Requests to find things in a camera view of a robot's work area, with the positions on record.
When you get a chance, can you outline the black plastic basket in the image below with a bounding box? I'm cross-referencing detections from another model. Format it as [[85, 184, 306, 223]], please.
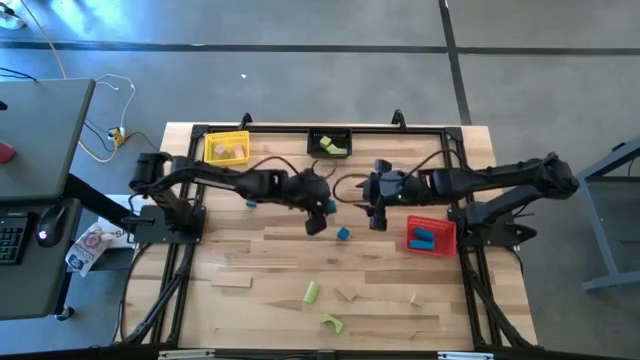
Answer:
[[306, 127, 353, 160]]

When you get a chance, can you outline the black table frame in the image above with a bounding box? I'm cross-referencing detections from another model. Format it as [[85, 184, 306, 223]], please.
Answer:
[[115, 108, 539, 360]]

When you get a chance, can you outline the grey desk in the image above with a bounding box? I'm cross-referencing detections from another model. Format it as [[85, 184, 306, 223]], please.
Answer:
[[0, 78, 96, 321]]

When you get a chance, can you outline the white floor object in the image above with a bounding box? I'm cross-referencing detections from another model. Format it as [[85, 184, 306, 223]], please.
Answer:
[[0, 7, 25, 29]]

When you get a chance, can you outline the black computer mouse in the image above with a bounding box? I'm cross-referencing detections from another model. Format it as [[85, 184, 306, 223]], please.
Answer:
[[35, 203, 68, 249]]

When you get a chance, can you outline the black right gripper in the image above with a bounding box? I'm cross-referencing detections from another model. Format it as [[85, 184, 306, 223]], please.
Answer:
[[353, 158, 426, 232]]

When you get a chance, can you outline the long wooden plank block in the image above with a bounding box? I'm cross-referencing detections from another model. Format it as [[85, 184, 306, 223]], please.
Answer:
[[210, 271, 254, 289]]

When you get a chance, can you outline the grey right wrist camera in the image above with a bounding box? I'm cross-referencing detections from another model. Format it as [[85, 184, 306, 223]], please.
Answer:
[[378, 171, 404, 197]]

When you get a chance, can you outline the white paper sheet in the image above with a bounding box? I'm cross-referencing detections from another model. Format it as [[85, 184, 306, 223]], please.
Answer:
[[97, 193, 146, 250]]

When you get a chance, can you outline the grey metal table frame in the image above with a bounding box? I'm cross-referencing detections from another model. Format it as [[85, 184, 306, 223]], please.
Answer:
[[574, 137, 640, 294]]

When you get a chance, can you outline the green arch block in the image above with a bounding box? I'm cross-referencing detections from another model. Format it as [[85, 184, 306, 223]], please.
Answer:
[[319, 313, 345, 335]]

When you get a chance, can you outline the yellow plastic basket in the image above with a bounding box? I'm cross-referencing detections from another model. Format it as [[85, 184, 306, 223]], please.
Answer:
[[203, 129, 252, 166]]

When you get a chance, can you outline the black desk support bar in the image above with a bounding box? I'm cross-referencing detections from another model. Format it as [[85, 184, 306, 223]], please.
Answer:
[[64, 172, 132, 229]]

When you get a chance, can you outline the black keyboard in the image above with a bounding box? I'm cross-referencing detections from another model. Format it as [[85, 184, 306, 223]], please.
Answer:
[[0, 212, 30, 266]]

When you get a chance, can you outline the red plastic basket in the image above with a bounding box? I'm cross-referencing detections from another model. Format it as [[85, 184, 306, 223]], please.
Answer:
[[405, 214, 459, 259]]

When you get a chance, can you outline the silver bracket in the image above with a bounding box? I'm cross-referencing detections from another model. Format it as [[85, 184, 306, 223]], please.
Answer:
[[437, 351, 496, 360], [158, 349, 216, 360]]

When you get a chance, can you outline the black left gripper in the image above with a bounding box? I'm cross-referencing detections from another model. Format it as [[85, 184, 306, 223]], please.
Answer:
[[279, 168, 337, 237]]

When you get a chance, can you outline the wooden square block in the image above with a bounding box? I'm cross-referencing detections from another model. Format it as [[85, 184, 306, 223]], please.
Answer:
[[335, 282, 359, 303]]

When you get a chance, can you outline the white printed snack bag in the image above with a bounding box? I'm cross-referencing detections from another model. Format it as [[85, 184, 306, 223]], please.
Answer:
[[64, 222, 117, 279]]

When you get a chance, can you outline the green cylinder block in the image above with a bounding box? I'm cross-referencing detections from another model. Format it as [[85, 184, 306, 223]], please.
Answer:
[[302, 280, 321, 305]]

